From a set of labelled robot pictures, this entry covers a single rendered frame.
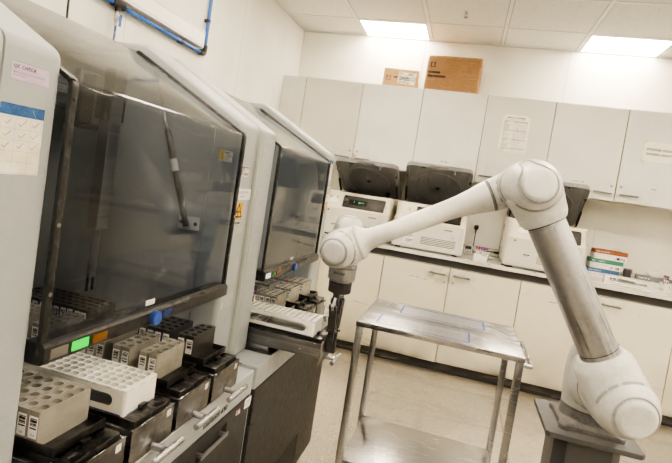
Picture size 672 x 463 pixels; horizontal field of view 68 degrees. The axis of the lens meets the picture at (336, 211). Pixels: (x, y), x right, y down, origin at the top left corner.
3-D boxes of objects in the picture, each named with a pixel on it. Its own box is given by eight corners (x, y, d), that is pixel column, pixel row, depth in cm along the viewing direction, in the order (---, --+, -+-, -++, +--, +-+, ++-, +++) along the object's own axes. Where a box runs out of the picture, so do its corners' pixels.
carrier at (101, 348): (126, 350, 122) (130, 327, 122) (134, 352, 122) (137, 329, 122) (93, 365, 111) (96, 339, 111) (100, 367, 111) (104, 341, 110)
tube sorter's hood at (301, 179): (127, 253, 171) (151, 69, 168) (213, 240, 230) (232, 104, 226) (263, 282, 158) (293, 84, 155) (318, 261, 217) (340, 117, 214)
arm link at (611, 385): (646, 406, 139) (687, 444, 117) (588, 423, 141) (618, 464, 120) (541, 152, 142) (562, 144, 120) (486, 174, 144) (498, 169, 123)
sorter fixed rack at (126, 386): (-3, 384, 100) (0, 354, 99) (38, 368, 109) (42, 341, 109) (122, 424, 92) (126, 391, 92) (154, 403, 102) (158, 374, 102)
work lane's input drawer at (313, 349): (131, 319, 172) (135, 294, 171) (155, 311, 185) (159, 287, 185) (331, 369, 154) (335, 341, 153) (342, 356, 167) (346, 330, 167)
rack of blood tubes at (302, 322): (228, 321, 164) (230, 303, 164) (241, 314, 174) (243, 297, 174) (312, 341, 157) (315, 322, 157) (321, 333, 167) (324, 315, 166)
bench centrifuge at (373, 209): (317, 232, 402) (329, 154, 398) (338, 229, 461) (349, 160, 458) (384, 244, 386) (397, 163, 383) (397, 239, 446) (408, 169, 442)
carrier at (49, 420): (78, 416, 90) (83, 384, 89) (88, 419, 89) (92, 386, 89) (24, 446, 78) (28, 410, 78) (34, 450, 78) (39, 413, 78)
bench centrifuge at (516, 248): (501, 265, 365) (517, 173, 362) (496, 257, 425) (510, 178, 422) (582, 280, 351) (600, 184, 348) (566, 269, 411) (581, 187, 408)
